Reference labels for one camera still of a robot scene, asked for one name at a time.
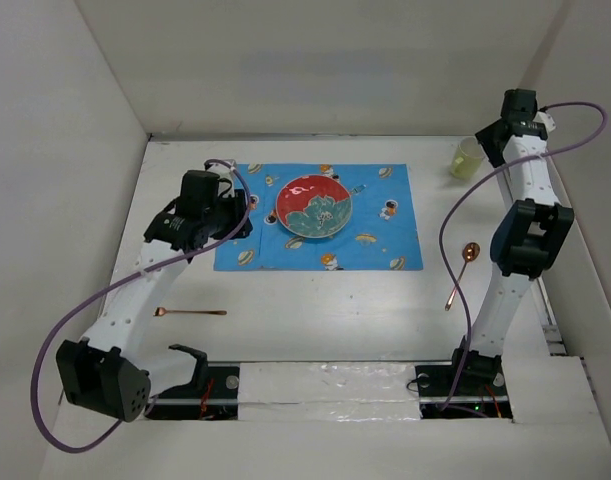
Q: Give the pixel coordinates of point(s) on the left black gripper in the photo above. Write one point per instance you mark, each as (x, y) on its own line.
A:
(235, 205)

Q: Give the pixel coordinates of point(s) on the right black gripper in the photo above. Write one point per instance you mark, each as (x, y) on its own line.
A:
(486, 135)

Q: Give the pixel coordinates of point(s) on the pale yellow mug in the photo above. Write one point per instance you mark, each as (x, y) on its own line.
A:
(467, 159)

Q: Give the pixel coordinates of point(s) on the red and teal plate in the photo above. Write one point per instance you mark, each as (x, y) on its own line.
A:
(314, 206)

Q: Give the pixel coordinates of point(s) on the copper spoon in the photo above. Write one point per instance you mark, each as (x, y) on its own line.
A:
(469, 254)

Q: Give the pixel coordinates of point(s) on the copper fork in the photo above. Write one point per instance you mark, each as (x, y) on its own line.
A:
(161, 311)

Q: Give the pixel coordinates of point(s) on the blue space-print cloth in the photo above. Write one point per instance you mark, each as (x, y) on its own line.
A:
(380, 235)

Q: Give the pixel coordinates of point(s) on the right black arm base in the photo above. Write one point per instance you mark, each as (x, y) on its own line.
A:
(473, 398)

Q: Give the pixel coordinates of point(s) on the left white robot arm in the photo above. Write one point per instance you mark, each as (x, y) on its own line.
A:
(105, 371)

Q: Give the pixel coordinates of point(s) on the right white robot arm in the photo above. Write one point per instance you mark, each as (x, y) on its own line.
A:
(527, 241)

